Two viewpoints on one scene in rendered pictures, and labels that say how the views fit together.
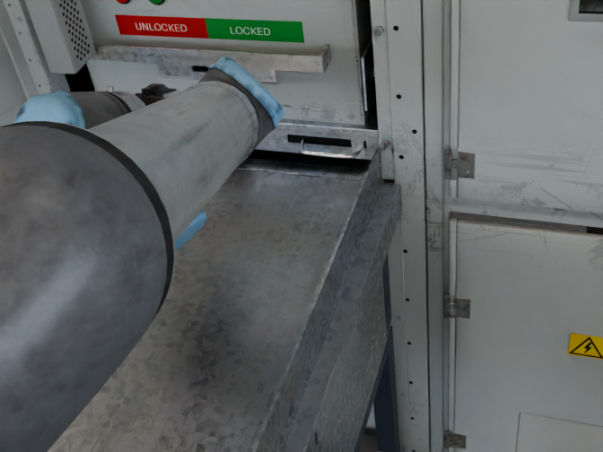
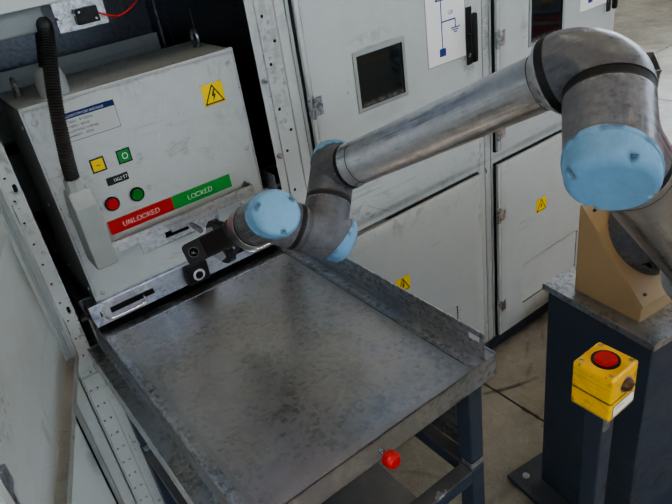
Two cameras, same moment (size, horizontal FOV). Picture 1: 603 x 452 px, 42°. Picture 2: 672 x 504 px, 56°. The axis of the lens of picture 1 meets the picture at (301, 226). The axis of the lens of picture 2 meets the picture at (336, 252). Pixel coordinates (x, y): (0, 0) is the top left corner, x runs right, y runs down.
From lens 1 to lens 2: 1.05 m
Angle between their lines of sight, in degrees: 46
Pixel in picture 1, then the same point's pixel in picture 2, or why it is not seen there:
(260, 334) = (349, 312)
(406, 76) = (296, 176)
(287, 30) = (221, 182)
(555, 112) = not seen: hidden behind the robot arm
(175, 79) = (154, 250)
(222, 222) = (251, 303)
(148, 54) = (147, 233)
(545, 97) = not seen: hidden behind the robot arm
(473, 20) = (324, 129)
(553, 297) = (384, 265)
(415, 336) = not seen: hidden behind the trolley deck
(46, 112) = (274, 197)
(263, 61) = (221, 203)
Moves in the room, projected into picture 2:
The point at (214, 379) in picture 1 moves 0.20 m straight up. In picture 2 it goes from (361, 335) to (350, 257)
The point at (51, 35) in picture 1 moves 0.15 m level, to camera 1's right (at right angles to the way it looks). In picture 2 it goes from (100, 238) to (150, 206)
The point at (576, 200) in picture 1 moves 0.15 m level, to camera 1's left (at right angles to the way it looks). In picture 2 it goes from (381, 203) to (357, 228)
